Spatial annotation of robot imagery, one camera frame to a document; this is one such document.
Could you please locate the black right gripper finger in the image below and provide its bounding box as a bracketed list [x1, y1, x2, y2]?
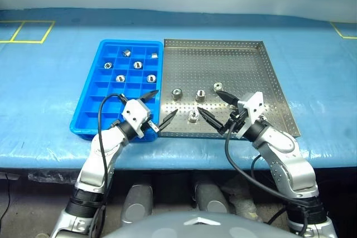
[197, 106, 227, 135]
[216, 90, 239, 108]

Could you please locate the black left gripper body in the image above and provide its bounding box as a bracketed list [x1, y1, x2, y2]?
[141, 112, 160, 135]

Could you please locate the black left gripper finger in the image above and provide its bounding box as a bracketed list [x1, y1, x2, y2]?
[158, 109, 179, 132]
[138, 89, 160, 104]

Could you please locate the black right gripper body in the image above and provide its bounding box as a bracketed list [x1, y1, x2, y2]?
[219, 106, 249, 135]

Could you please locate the blue compartment tray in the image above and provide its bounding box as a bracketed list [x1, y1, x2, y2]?
[69, 39, 165, 142]

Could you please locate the perforated stainless steel tray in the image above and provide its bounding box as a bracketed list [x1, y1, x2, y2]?
[157, 38, 301, 140]

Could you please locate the grey rounded leg cover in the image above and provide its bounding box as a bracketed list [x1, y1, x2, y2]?
[192, 181, 231, 215]
[122, 183, 155, 225]

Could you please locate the grey robot torso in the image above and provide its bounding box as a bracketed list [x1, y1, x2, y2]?
[102, 211, 307, 238]

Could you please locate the blue plastic table cover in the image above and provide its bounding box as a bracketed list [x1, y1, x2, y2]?
[0, 8, 357, 171]

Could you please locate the crumpled clear plastic sheet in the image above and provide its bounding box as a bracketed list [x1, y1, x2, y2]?
[27, 169, 76, 186]

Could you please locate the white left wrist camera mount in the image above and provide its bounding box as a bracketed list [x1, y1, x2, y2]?
[122, 99, 153, 138]

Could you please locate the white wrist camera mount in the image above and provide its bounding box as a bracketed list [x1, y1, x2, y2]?
[122, 99, 153, 138]
[236, 91, 265, 140]

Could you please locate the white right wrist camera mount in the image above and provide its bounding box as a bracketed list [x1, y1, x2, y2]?
[236, 91, 265, 140]

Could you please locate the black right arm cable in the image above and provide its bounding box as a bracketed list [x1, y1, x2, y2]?
[224, 125, 311, 236]

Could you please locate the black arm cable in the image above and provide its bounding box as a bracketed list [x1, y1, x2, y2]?
[224, 125, 311, 236]
[90, 93, 129, 238]

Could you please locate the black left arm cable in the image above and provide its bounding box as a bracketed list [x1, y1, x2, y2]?
[90, 93, 129, 238]

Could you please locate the thin black floor cable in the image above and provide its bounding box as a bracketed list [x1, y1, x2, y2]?
[0, 172, 13, 227]

